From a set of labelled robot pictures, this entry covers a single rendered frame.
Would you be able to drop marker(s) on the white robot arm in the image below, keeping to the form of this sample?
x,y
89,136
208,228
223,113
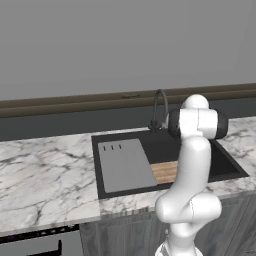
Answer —
x,y
191,166

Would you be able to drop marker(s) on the black sink faucet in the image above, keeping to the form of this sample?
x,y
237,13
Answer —
x,y
156,113

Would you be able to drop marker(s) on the black kitchen sink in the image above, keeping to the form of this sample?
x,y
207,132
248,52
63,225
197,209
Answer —
x,y
160,146

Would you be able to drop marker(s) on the grey sink drainboard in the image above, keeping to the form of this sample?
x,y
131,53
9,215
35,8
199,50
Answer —
x,y
125,165

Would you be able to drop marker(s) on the wooden cutting board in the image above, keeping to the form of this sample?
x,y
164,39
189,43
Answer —
x,y
165,172

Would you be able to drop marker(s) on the dark wood cabinet door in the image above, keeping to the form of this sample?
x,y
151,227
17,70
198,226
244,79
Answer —
x,y
230,226
130,235

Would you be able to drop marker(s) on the grey dishwasher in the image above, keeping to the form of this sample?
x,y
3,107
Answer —
x,y
40,242

